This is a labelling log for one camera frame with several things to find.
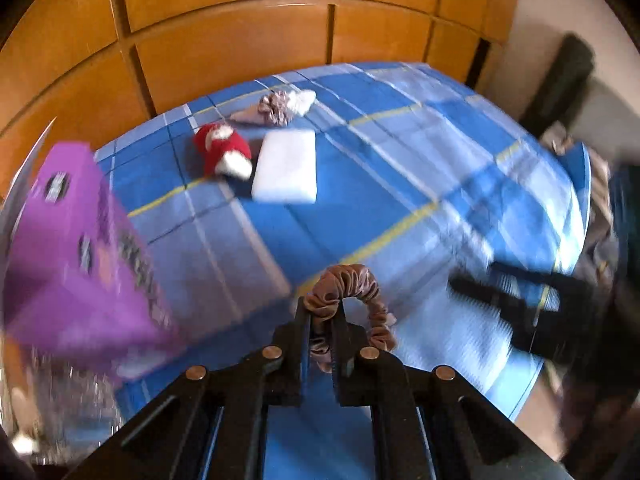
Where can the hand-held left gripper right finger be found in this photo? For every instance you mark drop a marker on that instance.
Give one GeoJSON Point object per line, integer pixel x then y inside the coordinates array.
{"type": "Point", "coordinates": [341, 345]}

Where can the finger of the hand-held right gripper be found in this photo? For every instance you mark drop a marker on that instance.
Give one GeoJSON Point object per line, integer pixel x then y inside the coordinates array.
{"type": "Point", "coordinates": [530, 276]}
{"type": "Point", "coordinates": [500, 310]}

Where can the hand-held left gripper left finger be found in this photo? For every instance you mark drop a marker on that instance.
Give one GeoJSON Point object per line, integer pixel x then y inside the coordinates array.
{"type": "Point", "coordinates": [300, 340]}

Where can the brown scrunchie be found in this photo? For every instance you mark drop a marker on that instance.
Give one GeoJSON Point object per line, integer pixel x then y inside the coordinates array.
{"type": "Point", "coordinates": [350, 277]}

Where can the purple box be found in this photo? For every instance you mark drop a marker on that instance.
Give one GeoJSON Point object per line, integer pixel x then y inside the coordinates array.
{"type": "Point", "coordinates": [80, 270]}

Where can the blue plaid bedsheet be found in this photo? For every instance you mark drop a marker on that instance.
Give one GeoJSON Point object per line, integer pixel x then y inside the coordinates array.
{"type": "Point", "coordinates": [375, 185]}

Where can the white foam block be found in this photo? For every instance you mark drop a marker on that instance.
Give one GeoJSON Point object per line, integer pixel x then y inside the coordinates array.
{"type": "Point", "coordinates": [287, 167]}

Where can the dark blurred object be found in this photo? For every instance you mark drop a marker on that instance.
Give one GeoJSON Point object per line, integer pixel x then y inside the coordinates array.
{"type": "Point", "coordinates": [560, 85]}

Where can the red plush toy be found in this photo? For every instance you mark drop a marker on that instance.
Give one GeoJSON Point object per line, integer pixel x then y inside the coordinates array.
{"type": "Point", "coordinates": [222, 147]}

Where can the white fluffy item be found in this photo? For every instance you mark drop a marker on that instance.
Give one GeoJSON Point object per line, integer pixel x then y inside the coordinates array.
{"type": "Point", "coordinates": [305, 100]}

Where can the brown glitter tissue box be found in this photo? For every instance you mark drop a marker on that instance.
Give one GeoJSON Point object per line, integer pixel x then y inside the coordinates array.
{"type": "Point", "coordinates": [60, 400]}

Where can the wooden wardrobe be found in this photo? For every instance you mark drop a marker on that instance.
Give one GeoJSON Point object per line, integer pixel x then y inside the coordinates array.
{"type": "Point", "coordinates": [225, 35]}

